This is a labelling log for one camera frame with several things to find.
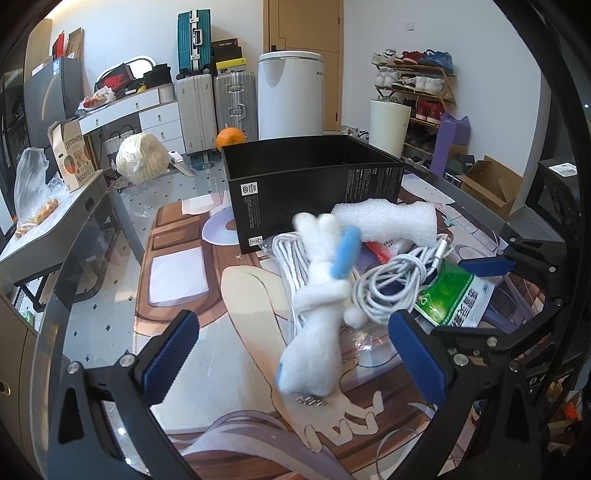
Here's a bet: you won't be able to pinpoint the open brown cardboard box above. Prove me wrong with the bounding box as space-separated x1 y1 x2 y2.
455 155 525 220

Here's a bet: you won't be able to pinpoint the printed table mat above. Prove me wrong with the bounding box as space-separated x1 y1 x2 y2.
134 185 555 480

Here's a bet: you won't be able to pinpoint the tall white cylindrical bin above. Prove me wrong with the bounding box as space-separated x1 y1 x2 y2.
257 51 325 139

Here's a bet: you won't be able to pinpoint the grey side table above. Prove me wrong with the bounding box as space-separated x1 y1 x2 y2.
0 171 116 287

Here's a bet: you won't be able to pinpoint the white cable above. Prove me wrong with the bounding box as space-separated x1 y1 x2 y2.
353 233 455 324

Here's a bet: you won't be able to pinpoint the stacked black boxes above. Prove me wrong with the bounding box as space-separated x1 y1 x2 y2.
211 39 245 75

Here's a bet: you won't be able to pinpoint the silver suitcase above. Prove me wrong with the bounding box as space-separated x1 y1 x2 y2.
213 70 258 141

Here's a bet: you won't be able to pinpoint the plastic bag of food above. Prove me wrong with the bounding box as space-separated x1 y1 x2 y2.
78 85 116 109

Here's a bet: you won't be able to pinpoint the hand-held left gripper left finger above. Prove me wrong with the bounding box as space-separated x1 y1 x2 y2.
48 309 200 480

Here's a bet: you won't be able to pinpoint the black bag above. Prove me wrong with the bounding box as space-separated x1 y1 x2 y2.
143 65 174 88

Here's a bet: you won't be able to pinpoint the green and white packet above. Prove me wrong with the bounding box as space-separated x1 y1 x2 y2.
413 258 497 328

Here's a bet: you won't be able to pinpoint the small white round bin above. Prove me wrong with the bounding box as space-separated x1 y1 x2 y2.
369 98 411 158

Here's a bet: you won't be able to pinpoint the small white device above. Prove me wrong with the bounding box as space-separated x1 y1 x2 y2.
167 150 195 178

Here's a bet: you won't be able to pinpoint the printed fruit carton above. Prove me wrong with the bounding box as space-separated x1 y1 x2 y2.
47 119 105 192

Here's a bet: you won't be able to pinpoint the white desk with drawers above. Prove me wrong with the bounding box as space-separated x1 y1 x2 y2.
76 88 183 158

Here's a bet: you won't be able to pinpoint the white and blue plush toy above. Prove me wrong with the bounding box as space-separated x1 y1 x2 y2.
276 212 363 398

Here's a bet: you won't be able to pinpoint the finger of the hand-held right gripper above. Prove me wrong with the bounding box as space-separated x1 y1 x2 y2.
431 295 570 360
457 235 568 283

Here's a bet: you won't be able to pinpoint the red-edged clear packet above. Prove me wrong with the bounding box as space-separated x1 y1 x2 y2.
365 237 416 266

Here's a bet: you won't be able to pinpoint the red and black shoe box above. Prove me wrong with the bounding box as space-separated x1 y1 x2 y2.
95 62 134 93

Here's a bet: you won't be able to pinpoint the white basket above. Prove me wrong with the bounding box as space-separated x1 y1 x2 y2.
104 134 134 153

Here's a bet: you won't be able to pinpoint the white foam wrap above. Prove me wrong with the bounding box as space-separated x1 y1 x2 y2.
331 196 439 250

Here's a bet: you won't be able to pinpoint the teal suitcase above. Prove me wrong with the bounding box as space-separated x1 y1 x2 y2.
177 9 213 77

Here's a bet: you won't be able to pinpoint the black cardboard box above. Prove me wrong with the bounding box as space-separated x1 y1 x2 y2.
222 135 406 254

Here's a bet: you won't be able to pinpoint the clear plastic bag of snacks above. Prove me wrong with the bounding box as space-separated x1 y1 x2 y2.
13 148 65 238

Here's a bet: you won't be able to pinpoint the wooden shoe rack with shoes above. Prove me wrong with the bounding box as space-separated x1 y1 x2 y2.
372 46 458 162

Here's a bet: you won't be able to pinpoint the white suitcase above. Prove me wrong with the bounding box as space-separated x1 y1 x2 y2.
174 74 218 155

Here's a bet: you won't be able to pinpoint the orange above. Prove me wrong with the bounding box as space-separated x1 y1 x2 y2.
215 128 245 149

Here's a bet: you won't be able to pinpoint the wooden door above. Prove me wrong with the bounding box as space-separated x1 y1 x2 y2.
263 0 345 132

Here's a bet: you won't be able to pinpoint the bagged white cord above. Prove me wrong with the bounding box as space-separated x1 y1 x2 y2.
259 231 354 352

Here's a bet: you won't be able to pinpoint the bagged cream yarn ball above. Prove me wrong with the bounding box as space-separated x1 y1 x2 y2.
115 133 171 184

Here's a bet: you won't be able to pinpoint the purple bag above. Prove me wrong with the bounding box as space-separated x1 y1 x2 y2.
430 113 472 178

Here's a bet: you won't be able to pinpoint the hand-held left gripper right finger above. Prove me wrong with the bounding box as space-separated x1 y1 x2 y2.
388 308 552 480

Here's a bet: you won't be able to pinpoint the grey refrigerator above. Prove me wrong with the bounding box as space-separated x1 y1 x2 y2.
23 56 86 148

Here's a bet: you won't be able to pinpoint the dark shoe box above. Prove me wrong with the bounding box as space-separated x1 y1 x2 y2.
445 157 476 185

